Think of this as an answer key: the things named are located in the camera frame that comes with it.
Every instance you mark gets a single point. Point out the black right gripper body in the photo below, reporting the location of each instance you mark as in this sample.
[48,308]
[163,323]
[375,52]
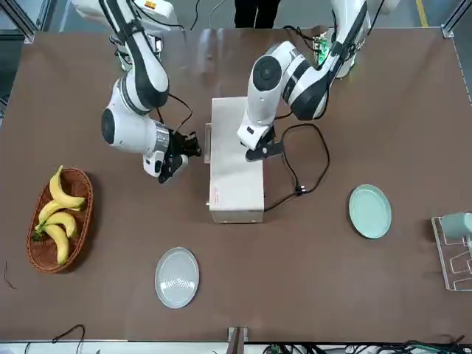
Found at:
[177,145]

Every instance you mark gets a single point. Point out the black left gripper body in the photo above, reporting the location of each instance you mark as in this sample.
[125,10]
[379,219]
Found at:
[268,135]

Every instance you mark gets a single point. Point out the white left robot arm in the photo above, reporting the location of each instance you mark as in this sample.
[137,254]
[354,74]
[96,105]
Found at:
[265,85]

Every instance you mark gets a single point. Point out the single yellow banana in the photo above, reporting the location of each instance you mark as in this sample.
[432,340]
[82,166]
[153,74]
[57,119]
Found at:
[66,197]

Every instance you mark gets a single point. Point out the person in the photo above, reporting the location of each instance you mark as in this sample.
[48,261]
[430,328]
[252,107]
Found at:
[256,13]

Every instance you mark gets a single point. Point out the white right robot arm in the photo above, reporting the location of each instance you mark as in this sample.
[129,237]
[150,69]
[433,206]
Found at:
[140,73]

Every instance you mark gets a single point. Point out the aluminium frame post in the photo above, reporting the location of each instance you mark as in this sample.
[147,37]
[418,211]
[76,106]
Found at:
[237,339]

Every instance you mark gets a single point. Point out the brown wicker basket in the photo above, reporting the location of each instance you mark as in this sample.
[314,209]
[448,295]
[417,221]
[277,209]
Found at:
[79,254]

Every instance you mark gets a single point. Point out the clear acrylic rack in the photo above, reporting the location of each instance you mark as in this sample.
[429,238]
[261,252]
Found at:
[448,258]

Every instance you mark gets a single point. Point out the aluminium frame rail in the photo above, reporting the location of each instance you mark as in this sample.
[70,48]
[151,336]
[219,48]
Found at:
[29,26]
[455,20]

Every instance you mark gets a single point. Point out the yellow banana in bunch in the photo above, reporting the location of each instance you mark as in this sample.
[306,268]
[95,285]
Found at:
[46,210]
[62,245]
[68,221]

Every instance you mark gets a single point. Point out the pale green cup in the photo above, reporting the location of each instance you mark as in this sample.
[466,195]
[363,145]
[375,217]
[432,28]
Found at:
[457,223]

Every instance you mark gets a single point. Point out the small green circuit board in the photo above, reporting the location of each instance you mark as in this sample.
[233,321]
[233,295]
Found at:
[321,46]

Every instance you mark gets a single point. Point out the white toaster oven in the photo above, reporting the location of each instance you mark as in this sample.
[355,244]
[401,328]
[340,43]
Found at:
[236,184]

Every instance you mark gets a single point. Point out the white side table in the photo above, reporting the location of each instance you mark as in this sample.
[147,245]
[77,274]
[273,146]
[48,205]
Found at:
[110,348]

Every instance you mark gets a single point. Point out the pale grey plate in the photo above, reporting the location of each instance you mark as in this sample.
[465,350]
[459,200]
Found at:
[177,278]

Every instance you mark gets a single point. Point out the pale green plate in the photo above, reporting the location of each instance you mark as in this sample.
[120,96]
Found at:
[370,212]

